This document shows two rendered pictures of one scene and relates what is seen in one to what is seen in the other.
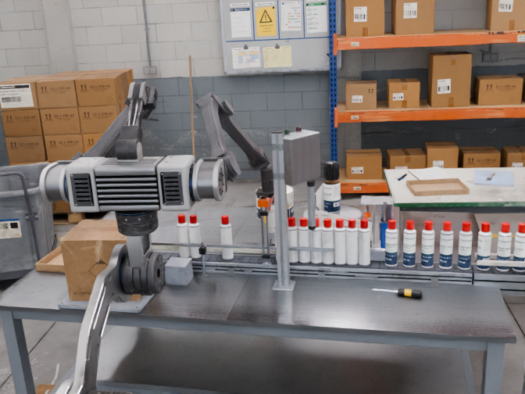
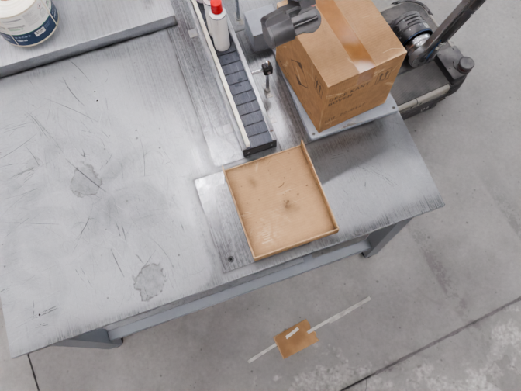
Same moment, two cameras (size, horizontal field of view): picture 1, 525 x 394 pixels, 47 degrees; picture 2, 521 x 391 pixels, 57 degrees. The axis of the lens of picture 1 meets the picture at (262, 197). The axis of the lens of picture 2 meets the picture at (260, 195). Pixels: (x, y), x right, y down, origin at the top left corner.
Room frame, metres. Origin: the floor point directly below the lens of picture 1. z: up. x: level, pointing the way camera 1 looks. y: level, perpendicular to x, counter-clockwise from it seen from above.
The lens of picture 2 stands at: (3.00, 1.28, 2.22)
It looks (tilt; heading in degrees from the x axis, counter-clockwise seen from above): 71 degrees down; 241
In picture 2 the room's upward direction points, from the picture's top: 4 degrees counter-clockwise
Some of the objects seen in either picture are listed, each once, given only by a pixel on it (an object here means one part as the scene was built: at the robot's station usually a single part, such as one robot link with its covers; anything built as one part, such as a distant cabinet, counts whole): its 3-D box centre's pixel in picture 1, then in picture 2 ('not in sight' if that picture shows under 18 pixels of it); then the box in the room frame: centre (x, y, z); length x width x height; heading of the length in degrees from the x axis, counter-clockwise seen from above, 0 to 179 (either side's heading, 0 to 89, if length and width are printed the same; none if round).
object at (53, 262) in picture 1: (78, 257); (278, 198); (2.74, 0.91, 0.85); 0.30 x 0.26 x 0.04; 77
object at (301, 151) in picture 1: (297, 156); not in sight; (2.41, -0.15, 1.38); 0.17 x 0.10 x 0.19; 132
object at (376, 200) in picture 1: (376, 200); not in sight; (2.51, -0.50, 1.14); 0.14 x 0.11 x 0.01; 77
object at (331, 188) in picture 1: (331, 188); not in sight; (3.06, -0.37, 1.04); 0.09 x 0.09 x 0.29
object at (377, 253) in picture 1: (376, 228); not in sight; (2.51, -0.50, 1.01); 0.14 x 0.13 x 0.26; 77
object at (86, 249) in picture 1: (109, 259); (334, 56); (2.38, 0.66, 0.99); 0.30 x 0.24 x 0.27; 84
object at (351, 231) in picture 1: (351, 241); not in sight; (2.44, -0.38, 0.98); 0.05 x 0.05 x 0.20
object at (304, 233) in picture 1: (304, 239); not in sight; (2.49, -0.17, 0.98); 0.05 x 0.05 x 0.20
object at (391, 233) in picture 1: (391, 242); not in sight; (2.40, -0.54, 0.98); 0.05 x 0.05 x 0.20
